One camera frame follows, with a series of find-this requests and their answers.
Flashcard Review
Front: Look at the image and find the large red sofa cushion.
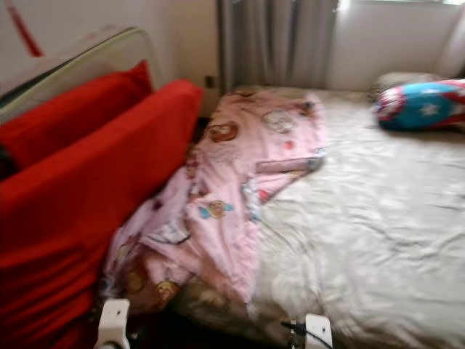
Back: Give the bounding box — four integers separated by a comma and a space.
0, 79, 204, 349

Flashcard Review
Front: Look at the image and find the small red sofa cushion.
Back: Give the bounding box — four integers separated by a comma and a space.
0, 60, 155, 172

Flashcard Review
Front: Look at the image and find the white green quilted mattress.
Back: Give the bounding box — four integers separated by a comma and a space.
0, 25, 164, 124

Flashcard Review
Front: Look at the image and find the red stick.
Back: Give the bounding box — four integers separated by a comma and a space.
7, 0, 44, 57

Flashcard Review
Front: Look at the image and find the pink cartoon print blanket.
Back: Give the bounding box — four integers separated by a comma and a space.
102, 89, 328, 312

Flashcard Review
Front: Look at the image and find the grey pleated curtain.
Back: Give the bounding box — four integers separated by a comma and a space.
217, 0, 341, 92

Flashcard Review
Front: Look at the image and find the bed with grey floral sheet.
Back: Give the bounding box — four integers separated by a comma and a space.
167, 84, 465, 349

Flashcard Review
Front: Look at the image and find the small grey floral pillow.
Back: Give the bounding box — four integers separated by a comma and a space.
371, 71, 444, 99

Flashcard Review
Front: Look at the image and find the red white blue star pillow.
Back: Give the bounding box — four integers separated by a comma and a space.
374, 79, 465, 132

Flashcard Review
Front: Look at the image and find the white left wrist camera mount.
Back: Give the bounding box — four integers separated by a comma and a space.
98, 298, 132, 349

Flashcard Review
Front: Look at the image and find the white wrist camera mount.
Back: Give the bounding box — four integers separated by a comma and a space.
98, 298, 132, 349
304, 313, 333, 349

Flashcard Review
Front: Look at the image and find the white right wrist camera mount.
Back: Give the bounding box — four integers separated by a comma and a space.
304, 313, 333, 349

